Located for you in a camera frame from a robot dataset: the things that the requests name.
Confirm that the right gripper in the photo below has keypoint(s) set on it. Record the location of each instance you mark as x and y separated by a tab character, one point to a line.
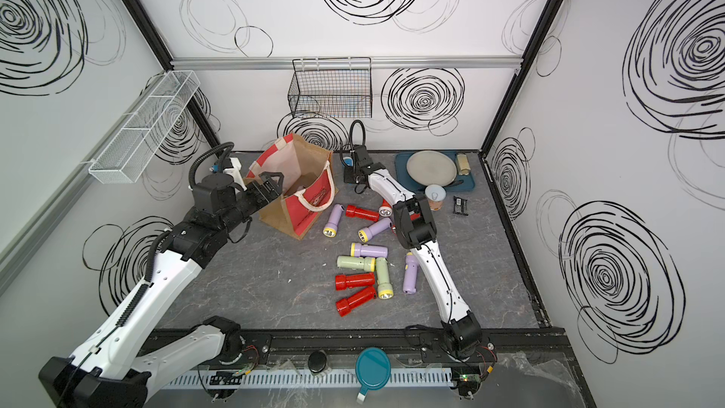
347	173

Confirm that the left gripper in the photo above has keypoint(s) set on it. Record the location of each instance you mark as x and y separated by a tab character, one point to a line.
273	191

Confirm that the red flashlight white rim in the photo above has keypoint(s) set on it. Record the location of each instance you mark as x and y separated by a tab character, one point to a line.
385	210

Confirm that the red jute tote bag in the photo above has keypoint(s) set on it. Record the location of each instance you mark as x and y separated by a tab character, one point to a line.
308	187

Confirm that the purple flashlight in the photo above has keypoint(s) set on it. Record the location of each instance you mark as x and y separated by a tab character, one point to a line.
331	228
410	275
370	232

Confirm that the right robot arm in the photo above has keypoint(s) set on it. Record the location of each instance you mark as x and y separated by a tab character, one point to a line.
417	233

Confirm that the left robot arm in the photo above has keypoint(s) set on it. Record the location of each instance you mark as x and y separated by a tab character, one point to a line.
107	369

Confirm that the red flashlight upper left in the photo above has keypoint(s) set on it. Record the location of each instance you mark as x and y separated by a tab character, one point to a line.
361	213

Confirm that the teal tray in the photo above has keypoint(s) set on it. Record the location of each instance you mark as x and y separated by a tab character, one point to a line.
461	184

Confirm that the grey round plate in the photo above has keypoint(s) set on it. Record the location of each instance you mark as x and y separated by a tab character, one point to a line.
429	167

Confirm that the purple flashlight horizontal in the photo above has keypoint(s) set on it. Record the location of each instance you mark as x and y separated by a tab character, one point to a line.
359	250

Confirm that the green flashlight horizontal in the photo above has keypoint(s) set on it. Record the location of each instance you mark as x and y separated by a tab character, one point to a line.
365	264

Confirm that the small yellowish jar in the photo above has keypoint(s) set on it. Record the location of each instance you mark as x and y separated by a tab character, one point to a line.
463	164

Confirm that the small black clip box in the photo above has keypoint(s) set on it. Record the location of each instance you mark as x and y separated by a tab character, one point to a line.
460	206

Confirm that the red flashlight lower middle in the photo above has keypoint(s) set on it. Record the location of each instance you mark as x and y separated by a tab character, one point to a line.
344	282

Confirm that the green flashlight vertical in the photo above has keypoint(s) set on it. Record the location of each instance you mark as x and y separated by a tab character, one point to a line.
384	286

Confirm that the red flashlight bottom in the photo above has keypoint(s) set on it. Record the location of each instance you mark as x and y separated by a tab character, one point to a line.
346	305

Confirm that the black round knob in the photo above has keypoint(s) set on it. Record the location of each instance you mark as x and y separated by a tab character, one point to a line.
317	362

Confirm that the teal round lid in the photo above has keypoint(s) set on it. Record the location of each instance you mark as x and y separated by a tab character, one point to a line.
373	371

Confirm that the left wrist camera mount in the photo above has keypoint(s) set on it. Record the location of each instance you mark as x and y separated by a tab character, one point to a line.
232	167

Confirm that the black wire basket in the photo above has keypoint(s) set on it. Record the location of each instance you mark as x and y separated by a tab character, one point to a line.
335	87

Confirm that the white wire shelf basket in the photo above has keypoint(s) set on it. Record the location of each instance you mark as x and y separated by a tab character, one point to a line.
125	158

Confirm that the white slotted cable duct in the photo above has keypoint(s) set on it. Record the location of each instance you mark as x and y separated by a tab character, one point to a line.
293	379

